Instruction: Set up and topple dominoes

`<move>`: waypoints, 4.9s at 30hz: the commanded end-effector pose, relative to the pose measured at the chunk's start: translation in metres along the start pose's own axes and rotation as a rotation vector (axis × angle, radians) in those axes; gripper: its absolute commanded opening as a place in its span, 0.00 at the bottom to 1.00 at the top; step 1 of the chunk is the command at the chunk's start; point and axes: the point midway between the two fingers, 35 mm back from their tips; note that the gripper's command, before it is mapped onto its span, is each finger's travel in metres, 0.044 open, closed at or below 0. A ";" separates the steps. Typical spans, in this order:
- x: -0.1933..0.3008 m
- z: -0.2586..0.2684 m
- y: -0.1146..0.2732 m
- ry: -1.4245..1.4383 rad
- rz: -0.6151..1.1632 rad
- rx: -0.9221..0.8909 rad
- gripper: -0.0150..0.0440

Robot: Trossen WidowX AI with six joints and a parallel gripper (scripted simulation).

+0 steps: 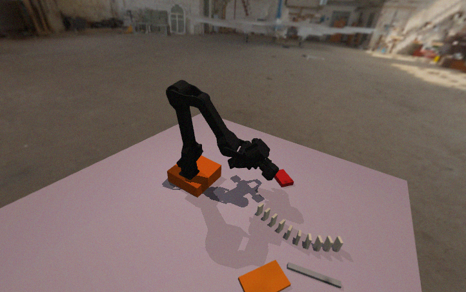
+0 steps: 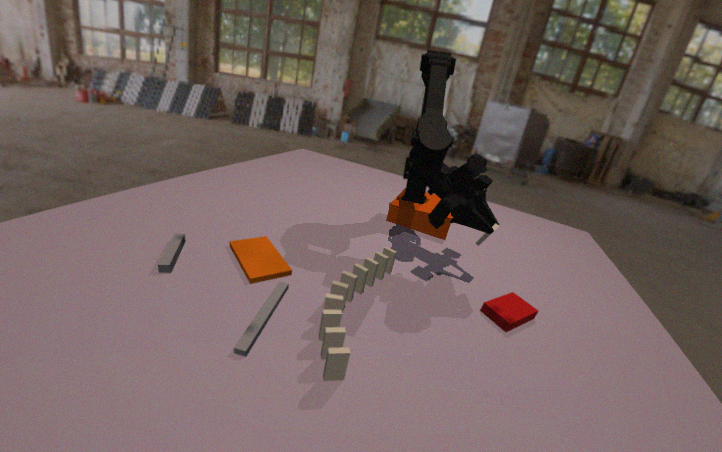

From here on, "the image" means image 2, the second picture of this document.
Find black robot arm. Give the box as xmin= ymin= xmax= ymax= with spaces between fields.
xmin=402 ymin=50 xmax=488 ymax=204

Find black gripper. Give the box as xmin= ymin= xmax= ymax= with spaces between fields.
xmin=426 ymin=165 xmax=499 ymax=234

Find tan domino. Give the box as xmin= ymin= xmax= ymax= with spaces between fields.
xmin=340 ymin=271 xmax=358 ymax=302
xmin=475 ymin=223 xmax=498 ymax=246
xmin=323 ymin=347 xmax=350 ymax=381
xmin=374 ymin=252 xmax=389 ymax=280
xmin=319 ymin=310 xmax=342 ymax=341
xmin=352 ymin=263 xmax=369 ymax=295
xmin=330 ymin=281 xmax=349 ymax=312
xmin=363 ymin=257 xmax=379 ymax=287
xmin=382 ymin=247 xmax=397 ymax=274
xmin=323 ymin=293 xmax=343 ymax=310
xmin=321 ymin=327 xmax=346 ymax=360

